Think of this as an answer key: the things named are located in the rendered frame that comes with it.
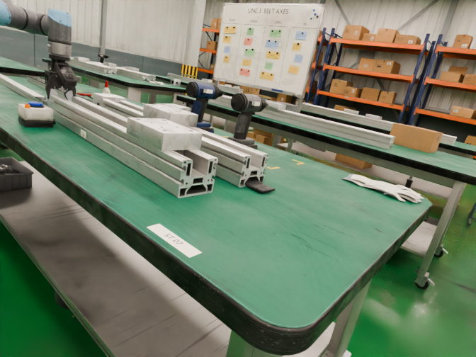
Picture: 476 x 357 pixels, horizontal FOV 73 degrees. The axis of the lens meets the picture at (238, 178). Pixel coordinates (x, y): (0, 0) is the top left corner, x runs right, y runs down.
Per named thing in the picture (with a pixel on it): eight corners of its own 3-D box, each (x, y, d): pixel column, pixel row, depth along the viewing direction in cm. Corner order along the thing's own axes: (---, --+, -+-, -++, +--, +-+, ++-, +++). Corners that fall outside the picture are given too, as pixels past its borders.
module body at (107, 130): (50, 117, 118) (50, 94, 115) (78, 118, 125) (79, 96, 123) (177, 198, 68) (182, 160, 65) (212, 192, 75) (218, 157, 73)
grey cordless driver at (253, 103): (218, 155, 110) (229, 91, 104) (249, 150, 126) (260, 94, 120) (236, 161, 106) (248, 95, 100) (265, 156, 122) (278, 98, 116)
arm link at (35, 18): (7, 4, 112) (32, 8, 109) (35, 13, 122) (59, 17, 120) (7, 27, 114) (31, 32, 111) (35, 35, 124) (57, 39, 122)
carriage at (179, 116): (142, 123, 110) (143, 103, 108) (168, 124, 118) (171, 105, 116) (168, 134, 100) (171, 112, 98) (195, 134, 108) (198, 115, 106)
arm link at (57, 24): (58, 11, 119) (77, 14, 117) (58, 42, 122) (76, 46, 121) (40, 6, 112) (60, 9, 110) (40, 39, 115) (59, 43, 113)
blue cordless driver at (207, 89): (177, 135, 129) (184, 79, 122) (212, 134, 144) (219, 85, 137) (190, 140, 124) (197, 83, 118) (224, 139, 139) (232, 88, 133)
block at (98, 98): (86, 115, 136) (87, 92, 133) (114, 115, 145) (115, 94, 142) (95, 119, 130) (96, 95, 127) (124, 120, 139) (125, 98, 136)
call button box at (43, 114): (18, 122, 104) (17, 102, 102) (50, 122, 111) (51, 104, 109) (25, 127, 99) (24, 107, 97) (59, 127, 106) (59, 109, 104)
